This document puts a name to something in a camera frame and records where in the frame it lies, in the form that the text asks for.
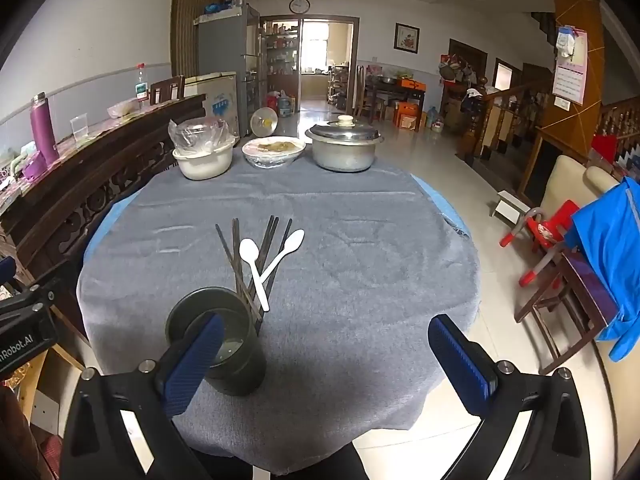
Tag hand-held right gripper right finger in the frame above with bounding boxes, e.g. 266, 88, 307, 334
427, 314, 603, 480

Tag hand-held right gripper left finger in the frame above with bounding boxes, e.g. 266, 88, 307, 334
60, 312, 226, 480

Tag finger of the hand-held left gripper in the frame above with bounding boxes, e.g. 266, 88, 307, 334
0, 256, 55, 315

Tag dark green cup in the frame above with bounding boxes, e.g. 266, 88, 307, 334
165, 286, 267, 397

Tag white plastic spoon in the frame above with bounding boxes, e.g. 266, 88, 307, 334
238, 237, 271, 312
257, 229, 306, 286

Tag blue under cloth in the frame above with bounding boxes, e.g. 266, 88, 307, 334
82, 175, 473, 261

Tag dark carved wooden sideboard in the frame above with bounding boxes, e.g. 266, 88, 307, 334
0, 94, 208, 341

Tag dark wooden chair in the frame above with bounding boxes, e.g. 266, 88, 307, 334
515, 247, 626, 376

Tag grey tablecloth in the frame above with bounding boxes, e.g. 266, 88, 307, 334
76, 157, 482, 476

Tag purple thermos bottle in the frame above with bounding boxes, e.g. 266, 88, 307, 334
30, 92, 60, 167

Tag red plastic chair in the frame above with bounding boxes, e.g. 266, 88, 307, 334
500, 200, 581, 288

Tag white step stool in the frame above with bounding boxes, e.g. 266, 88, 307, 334
490, 190, 531, 223

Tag clear plastic container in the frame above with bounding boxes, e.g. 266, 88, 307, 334
70, 115, 90, 148

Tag blue jacket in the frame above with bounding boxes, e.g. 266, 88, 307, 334
570, 177, 640, 363

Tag white pot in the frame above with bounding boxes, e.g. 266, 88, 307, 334
172, 135, 237, 181

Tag beige sofa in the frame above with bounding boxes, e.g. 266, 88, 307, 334
537, 155, 626, 221

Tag white plate with cling film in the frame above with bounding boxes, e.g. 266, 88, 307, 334
242, 136, 307, 169

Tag clear plastic bag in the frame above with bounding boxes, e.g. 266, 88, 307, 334
168, 116, 236, 153

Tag clear bottle with red cap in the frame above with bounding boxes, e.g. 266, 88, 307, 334
135, 63, 151, 103

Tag aluminium pot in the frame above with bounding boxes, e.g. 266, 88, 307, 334
312, 137, 376, 173

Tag wooden chair with slatted back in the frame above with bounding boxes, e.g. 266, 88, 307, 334
149, 75, 186, 106

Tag white table fan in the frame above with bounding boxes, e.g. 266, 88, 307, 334
250, 106, 279, 137

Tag orange cardboard box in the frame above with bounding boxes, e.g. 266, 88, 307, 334
392, 101, 421, 128

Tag wooden stair railing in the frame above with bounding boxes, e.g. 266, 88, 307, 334
465, 77, 556, 161

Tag aluminium pot lid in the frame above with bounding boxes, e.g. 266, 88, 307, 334
305, 115, 385, 147

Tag white chest freezer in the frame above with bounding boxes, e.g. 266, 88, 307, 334
182, 71, 241, 138

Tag dark wooden side table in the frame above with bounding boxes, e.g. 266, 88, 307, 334
364, 80, 428, 121

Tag grey refrigerator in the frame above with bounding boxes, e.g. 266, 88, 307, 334
195, 5, 261, 136

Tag brown wooden door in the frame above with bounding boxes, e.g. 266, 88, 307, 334
170, 0, 228, 78

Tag wall calendar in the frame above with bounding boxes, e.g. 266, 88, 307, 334
552, 25, 588, 106

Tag framed wall picture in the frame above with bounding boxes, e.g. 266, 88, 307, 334
394, 22, 420, 54

